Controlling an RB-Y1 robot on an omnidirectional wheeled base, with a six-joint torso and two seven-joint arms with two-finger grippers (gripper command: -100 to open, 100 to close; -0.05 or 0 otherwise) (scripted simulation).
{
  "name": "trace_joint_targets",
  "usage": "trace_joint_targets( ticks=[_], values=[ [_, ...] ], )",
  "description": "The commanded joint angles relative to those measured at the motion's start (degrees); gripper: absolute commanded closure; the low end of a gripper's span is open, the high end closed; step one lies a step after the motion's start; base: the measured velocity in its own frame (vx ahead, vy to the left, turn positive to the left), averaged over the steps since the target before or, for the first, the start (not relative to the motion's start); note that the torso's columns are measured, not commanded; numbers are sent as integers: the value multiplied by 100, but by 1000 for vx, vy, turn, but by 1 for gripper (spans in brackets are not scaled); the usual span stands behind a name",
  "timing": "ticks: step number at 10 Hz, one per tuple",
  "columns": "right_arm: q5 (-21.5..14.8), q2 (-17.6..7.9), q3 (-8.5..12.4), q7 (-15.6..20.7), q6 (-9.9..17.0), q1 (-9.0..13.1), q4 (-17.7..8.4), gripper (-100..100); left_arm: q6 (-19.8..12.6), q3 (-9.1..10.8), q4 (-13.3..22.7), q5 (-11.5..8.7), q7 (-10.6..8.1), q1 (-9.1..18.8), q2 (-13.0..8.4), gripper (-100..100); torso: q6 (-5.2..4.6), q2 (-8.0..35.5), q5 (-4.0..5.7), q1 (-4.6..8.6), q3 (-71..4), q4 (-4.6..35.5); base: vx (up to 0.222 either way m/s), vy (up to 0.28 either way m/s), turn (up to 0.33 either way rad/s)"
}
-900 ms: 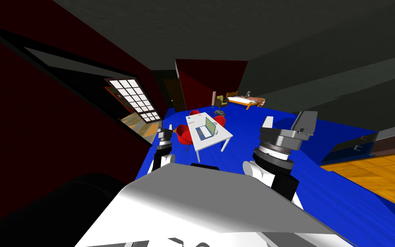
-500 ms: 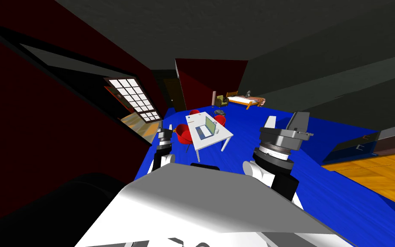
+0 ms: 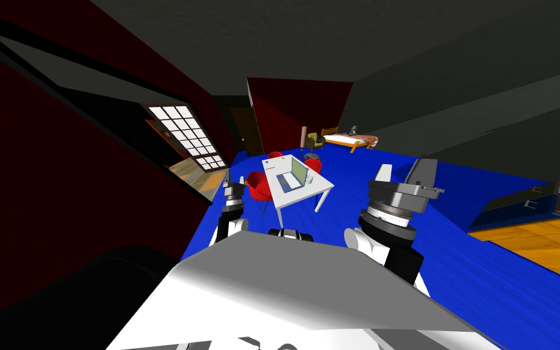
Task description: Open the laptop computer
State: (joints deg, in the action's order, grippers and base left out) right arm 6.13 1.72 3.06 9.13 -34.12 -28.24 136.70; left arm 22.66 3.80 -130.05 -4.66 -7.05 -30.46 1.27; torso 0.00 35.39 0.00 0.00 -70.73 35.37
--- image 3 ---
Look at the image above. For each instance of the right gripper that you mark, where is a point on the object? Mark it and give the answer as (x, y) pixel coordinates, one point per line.
(399, 195)

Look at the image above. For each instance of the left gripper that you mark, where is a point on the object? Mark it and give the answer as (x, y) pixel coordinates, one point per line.
(234, 189)

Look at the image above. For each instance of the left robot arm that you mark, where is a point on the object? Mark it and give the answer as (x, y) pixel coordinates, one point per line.
(227, 224)

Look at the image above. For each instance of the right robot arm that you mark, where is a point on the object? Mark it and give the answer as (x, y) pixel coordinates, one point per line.
(396, 248)

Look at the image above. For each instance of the red round chair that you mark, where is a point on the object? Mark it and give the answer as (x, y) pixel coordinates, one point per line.
(259, 187)
(314, 165)
(275, 154)

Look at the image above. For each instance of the dark brown door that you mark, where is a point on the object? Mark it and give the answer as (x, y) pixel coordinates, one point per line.
(247, 131)

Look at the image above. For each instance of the white table with laptop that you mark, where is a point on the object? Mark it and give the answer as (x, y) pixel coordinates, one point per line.
(295, 192)

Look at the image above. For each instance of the wooden bed with white mattress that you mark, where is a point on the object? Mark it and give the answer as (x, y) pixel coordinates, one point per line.
(349, 140)

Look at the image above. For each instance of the white grid window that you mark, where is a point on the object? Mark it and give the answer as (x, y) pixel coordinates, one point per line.
(187, 136)

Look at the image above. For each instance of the olive green armchair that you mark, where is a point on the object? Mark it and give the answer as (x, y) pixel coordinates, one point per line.
(315, 141)

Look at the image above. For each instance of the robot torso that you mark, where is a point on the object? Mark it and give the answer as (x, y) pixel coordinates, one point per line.
(280, 287)

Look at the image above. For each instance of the dark blue low cabinet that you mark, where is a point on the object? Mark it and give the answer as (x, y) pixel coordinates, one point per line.
(515, 206)

